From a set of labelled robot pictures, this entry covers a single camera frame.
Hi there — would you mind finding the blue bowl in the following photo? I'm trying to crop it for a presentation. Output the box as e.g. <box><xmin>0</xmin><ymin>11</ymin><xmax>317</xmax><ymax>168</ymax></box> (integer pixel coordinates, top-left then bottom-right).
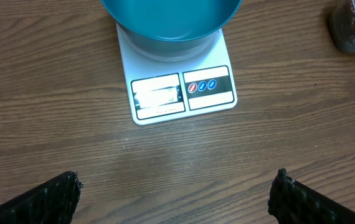
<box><xmin>102</xmin><ymin>0</ymin><xmax>242</xmax><ymax>52</ymax></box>

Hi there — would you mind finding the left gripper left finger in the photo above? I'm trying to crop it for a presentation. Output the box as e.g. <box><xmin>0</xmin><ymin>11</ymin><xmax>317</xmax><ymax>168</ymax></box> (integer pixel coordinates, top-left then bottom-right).
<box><xmin>0</xmin><ymin>171</ymin><xmax>83</xmax><ymax>224</ymax></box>

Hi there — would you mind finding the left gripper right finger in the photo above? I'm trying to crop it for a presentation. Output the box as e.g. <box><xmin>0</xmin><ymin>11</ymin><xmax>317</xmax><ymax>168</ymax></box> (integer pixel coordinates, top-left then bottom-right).
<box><xmin>268</xmin><ymin>168</ymin><xmax>355</xmax><ymax>224</ymax></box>

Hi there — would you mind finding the white kitchen scale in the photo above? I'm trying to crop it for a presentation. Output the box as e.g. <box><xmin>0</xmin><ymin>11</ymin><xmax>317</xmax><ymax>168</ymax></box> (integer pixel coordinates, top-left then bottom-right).
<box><xmin>116</xmin><ymin>26</ymin><xmax>237</xmax><ymax>125</ymax></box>

